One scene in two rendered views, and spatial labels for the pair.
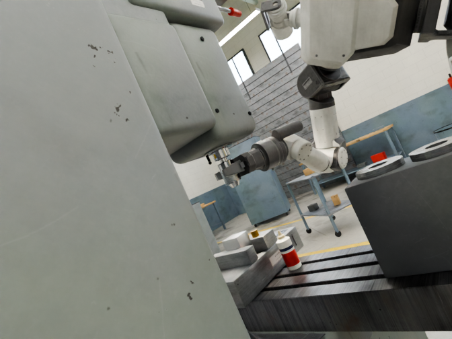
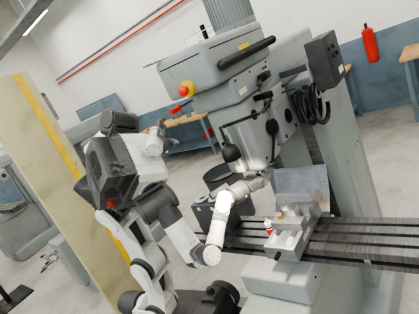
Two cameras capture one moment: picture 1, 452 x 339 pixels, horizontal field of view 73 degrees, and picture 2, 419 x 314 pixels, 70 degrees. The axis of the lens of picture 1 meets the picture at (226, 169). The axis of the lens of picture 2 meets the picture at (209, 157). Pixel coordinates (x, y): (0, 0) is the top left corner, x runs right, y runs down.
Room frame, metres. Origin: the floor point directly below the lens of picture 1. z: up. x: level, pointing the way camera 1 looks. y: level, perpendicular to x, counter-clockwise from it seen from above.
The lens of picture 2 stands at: (2.16, -0.11, 1.83)
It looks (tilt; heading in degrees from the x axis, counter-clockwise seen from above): 17 degrees down; 184
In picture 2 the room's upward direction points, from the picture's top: 24 degrees counter-clockwise
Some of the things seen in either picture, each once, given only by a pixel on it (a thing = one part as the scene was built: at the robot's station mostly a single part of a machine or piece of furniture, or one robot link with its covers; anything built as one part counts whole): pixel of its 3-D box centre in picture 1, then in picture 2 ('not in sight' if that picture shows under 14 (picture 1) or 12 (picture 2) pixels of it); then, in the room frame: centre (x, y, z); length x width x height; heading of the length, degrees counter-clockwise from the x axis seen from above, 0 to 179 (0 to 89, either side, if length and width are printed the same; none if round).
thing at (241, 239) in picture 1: (238, 245); (291, 212); (0.89, 0.06, 1.03); 0.06 x 0.05 x 0.06; 50
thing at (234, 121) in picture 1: (193, 96); (244, 132); (0.84, 0.00, 1.47); 0.21 x 0.19 x 0.32; 51
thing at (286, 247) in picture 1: (286, 249); (269, 226); (0.85, -0.06, 0.98); 0.04 x 0.04 x 0.11
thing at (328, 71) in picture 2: not in sight; (327, 60); (0.82, 0.44, 1.62); 0.20 x 0.09 x 0.21; 141
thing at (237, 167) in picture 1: (233, 169); not in sight; (0.81, -0.02, 1.24); 0.06 x 0.02 x 0.03; 116
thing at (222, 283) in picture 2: not in sight; (224, 294); (0.61, -0.48, 0.50); 0.20 x 0.05 x 0.20; 60
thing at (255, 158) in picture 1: (255, 160); (247, 186); (0.88, -0.09, 1.24); 0.13 x 0.12 x 0.10; 26
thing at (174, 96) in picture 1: (137, 100); (262, 116); (0.69, 0.12, 1.47); 0.24 x 0.19 x 0.26; 51
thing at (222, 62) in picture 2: not in sight; (249, 50); (0.91, 0.13, 1.79); 0.45 x 0.04 x 0.04; 141
